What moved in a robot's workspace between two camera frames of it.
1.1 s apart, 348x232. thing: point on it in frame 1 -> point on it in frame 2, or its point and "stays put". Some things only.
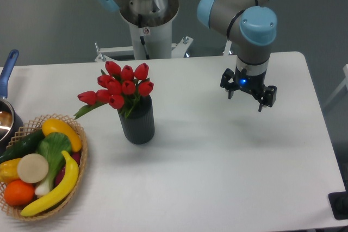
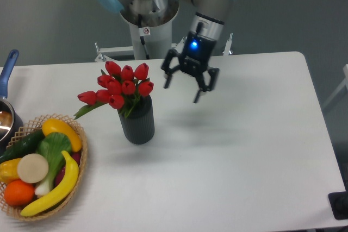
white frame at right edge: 345,83 stays put
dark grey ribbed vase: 138,126 stays put
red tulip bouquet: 120,88 stays put
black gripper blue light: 249,83 -> 198,52
